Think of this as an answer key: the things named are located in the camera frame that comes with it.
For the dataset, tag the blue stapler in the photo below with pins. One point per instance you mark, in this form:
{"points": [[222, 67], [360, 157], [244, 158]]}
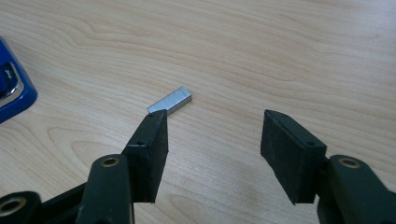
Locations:
{"points": [[14, 93]]}

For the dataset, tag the silver staple strip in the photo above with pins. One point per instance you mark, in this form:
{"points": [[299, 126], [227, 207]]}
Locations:
{"points": [[174, 99]]}

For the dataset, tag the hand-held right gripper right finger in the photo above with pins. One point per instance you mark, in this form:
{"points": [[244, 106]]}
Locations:
{"points": [[289, 161]]}

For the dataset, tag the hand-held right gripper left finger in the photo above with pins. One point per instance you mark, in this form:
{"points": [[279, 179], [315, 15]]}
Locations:
{"points": [[148, 155]]}

